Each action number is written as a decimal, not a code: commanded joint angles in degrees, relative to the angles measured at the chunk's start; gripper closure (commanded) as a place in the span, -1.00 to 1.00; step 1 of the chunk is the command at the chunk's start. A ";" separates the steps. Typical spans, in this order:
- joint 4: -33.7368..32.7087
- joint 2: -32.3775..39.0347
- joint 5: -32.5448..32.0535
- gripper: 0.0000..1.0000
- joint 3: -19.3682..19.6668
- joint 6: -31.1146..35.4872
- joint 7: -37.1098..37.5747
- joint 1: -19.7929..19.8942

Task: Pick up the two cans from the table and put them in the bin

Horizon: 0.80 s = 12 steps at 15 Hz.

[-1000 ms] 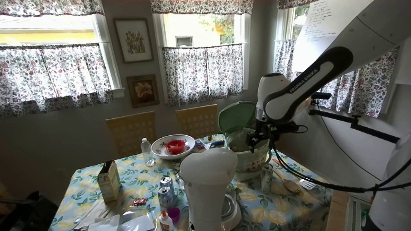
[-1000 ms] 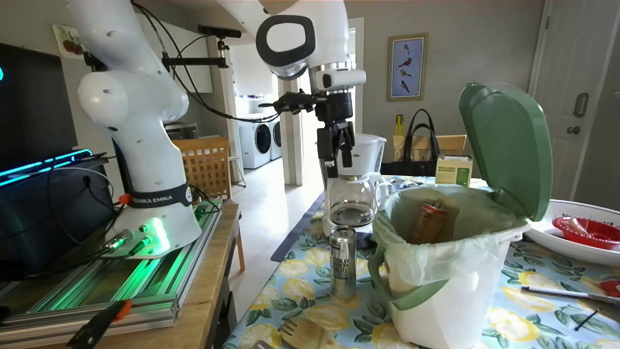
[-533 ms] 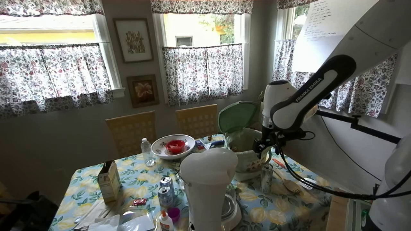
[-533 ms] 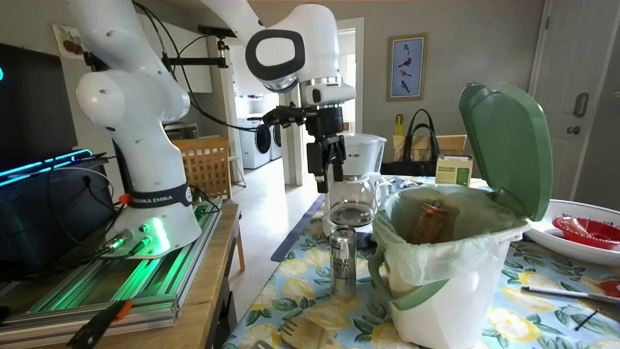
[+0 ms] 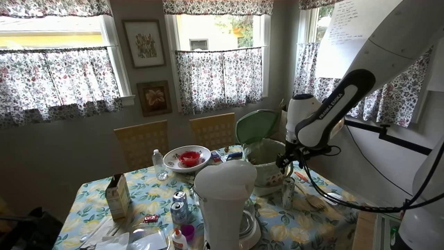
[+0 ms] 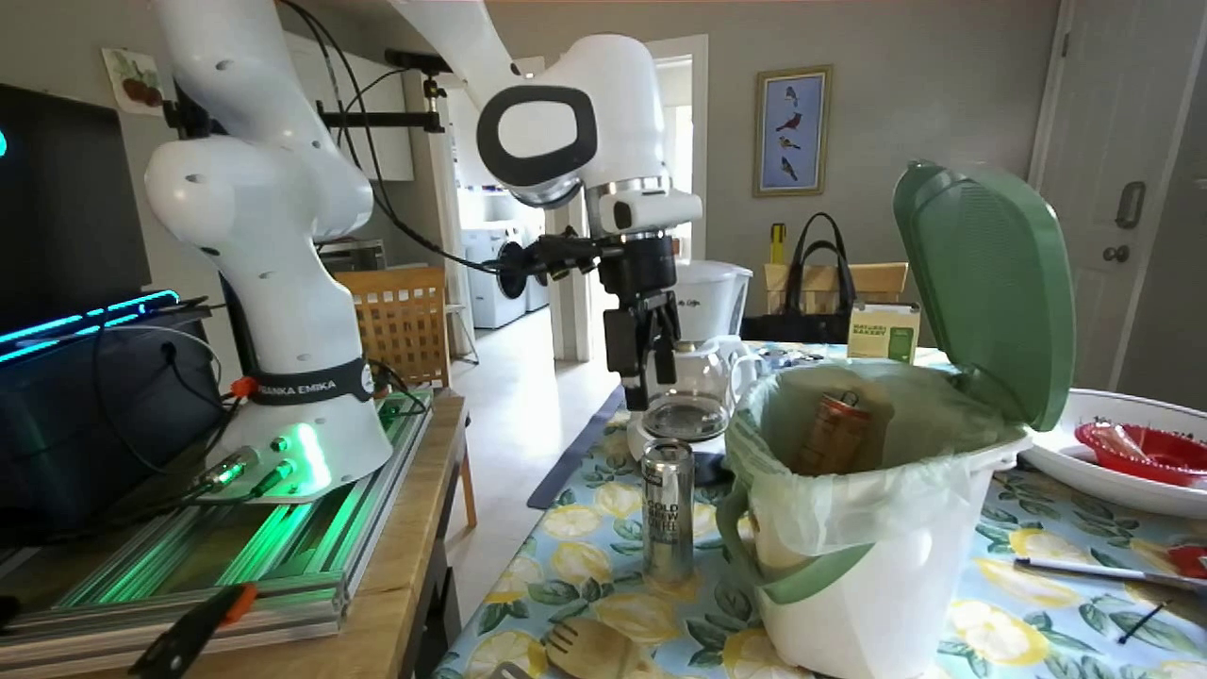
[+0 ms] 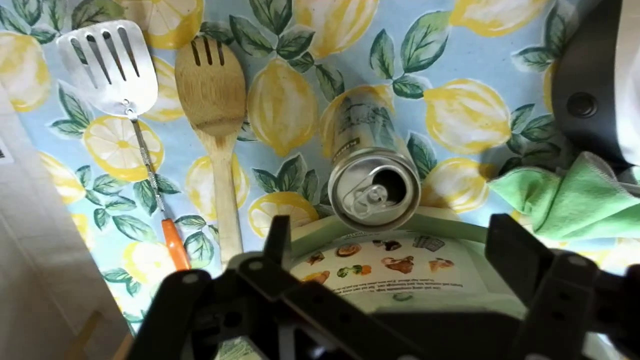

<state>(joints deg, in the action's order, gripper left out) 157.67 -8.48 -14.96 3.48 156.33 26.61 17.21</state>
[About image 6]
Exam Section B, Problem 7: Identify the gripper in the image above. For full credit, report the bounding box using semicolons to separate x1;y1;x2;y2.
597;233;682;412

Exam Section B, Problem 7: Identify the pale green bin liner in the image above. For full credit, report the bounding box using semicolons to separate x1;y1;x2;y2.
724;358;1031;571

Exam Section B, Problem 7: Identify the white bin with green lid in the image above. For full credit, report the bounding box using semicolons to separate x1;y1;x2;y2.
715;159;1077;679

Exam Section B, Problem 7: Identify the green bin lid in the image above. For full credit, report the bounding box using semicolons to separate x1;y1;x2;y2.
892;159;1077;433

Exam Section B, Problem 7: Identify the glass coffee carafe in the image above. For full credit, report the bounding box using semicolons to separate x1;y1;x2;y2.
639;335;767;444

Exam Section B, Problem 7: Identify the white coffee maker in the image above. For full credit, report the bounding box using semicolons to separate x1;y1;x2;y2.
626;259;767;465

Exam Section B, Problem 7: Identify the black handbag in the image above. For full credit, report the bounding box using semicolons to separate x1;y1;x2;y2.
739;211;857;346

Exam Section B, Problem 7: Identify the white washing machine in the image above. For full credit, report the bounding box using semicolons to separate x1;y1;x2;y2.
461;220;551;331

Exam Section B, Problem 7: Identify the silver drink can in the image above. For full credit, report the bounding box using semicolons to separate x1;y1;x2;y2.
640;438;697;585

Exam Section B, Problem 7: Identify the orange drink can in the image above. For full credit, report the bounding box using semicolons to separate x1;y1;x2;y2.
790;390;874;477

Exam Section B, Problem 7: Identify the lemon print tablecloth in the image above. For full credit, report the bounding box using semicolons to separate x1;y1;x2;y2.
432;341;1207;679

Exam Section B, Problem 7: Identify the green and white carton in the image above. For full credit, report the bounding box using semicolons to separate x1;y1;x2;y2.
846;301;922;365

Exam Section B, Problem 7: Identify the wooden chair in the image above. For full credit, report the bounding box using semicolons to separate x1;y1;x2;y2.
762;261;910;318

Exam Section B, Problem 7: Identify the wooden lattice crate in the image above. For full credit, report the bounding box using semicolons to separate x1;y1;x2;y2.
334;265;451;389

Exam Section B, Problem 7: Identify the framed bird picture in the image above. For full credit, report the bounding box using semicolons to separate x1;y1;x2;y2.
752;64;835;199

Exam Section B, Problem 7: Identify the wooden fork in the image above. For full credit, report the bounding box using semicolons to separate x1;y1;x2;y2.
544;618;656;679

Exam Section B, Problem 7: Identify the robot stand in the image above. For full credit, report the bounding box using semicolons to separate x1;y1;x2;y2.
0;385;478;679

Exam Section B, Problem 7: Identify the large white bowl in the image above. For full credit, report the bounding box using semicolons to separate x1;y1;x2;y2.
1017;388;1207;521

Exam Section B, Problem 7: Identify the white pen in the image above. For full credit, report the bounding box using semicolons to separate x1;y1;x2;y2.
1014;555;1207;593

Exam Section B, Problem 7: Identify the red bowl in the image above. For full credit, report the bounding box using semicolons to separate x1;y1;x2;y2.
1074;421;1207;489

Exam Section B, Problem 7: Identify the white door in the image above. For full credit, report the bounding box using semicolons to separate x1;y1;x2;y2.
1026;0;1207;393

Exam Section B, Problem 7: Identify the black clamp with orange tip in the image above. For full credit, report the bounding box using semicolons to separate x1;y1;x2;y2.
126;582;259;679

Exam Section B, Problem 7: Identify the black laptop with blue light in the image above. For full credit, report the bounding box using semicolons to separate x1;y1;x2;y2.
0;289;229;548

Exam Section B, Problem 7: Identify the thin black stick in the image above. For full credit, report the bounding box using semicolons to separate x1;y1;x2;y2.
1116;599;1176;646

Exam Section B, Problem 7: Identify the black monitor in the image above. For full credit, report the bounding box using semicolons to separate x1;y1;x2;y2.
0;82;154;333

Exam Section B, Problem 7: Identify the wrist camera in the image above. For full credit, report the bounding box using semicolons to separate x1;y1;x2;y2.
497;232;606;301

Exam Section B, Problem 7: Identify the camera on mount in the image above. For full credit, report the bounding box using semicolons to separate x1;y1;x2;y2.
315;48;455;135

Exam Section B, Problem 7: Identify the door handle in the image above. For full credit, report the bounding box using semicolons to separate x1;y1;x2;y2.
1101;180;1148;264

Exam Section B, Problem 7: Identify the fruit picture on wall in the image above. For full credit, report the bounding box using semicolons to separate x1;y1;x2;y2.
101;46;167;118

